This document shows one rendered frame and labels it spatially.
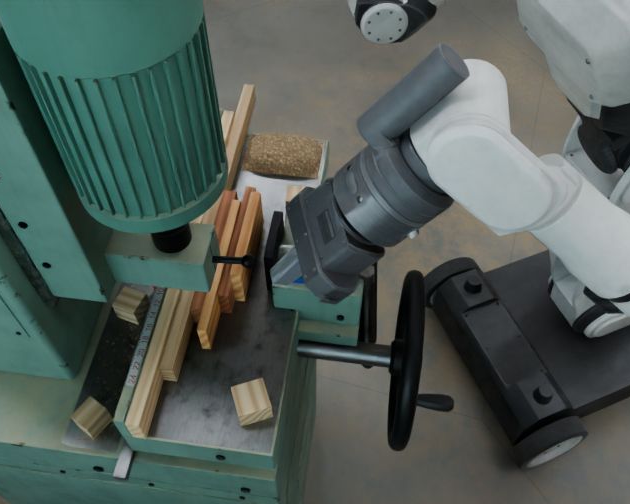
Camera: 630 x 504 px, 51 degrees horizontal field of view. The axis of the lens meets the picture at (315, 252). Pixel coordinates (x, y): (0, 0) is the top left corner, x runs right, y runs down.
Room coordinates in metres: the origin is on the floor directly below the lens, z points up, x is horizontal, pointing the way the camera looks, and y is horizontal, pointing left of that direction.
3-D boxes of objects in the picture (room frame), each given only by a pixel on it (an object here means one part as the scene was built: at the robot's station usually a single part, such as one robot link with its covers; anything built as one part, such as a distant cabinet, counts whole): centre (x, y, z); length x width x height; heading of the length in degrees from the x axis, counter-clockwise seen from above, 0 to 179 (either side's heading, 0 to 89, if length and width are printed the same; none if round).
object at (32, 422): (0.54, 0.31, 0.76); 0.57 x 0.45 x 0.09; 82
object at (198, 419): (0.60, 0.07, 0.87); 0.61 x 0.30 x 0.06; 172
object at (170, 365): (0.70, 0.17, 0.92); 0.60 x 0.02 x 0.04; 172
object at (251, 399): (0.36, 0.09, 0.92); 0.05 x 0.04 x 0.04; 108
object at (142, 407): (0.61, 0.20, 0.92); 0.60 x 0.02 x 0.05; 172
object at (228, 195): (0.61, 0.16, 0.92); 0.23 x 0.02 x 0.04; 172
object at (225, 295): (0.62, 0.12, 0.92); 0.22 x 0.02 x 0.05; 172
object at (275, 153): (0.84, 0.06, 0.92); 0.14 x 0.09 x 0.04; 82
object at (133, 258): (0.53, 0.21, 1.03); 0.14 x 0.07 x 0.09; 82
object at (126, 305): (0.57, 0.31, 0.82); 0.04 x 0.04 x 0.04; 68
